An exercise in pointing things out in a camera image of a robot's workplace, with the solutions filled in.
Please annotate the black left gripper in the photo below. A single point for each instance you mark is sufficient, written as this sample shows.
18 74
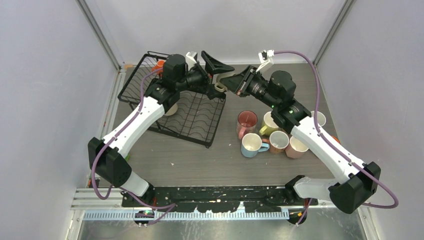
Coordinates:
212 67

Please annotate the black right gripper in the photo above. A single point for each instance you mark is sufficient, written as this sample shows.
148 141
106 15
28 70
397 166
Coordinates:
240 83

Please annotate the large pink mug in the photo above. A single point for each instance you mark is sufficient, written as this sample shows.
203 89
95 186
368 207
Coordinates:
246 123

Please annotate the black wire dish rack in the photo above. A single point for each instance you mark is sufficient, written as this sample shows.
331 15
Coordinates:
197 117

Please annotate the orange cup top tier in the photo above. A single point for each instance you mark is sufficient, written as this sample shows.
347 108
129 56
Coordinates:
159 65

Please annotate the orange cup tier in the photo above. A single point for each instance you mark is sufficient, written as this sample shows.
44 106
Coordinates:
159 65
336 139

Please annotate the light green mug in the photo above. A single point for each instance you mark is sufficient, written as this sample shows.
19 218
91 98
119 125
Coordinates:
268 125

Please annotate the light blue cup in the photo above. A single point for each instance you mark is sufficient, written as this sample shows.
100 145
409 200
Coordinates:
252 144

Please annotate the small pink cup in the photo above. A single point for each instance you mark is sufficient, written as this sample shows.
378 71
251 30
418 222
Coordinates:
278 141

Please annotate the pink cup rack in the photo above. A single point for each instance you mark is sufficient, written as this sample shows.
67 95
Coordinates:
295 148

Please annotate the blue floral mug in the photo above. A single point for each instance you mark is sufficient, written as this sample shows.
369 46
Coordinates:
319 117

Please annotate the beige mug top tier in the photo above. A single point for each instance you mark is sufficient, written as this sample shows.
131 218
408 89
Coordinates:
218 86

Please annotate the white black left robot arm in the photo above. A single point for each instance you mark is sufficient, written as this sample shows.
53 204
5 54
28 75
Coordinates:
177 74

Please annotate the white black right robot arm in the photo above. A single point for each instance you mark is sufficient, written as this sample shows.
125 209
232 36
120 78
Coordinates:
352 184

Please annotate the cream cup in rack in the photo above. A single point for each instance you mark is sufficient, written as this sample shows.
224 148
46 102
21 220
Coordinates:
172 110

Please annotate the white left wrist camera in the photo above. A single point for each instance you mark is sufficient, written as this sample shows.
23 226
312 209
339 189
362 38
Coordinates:
191 59

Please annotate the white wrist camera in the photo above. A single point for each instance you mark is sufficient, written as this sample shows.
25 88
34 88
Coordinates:
266 61
191 59

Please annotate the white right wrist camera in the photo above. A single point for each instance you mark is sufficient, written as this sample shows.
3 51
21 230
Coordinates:
266 61

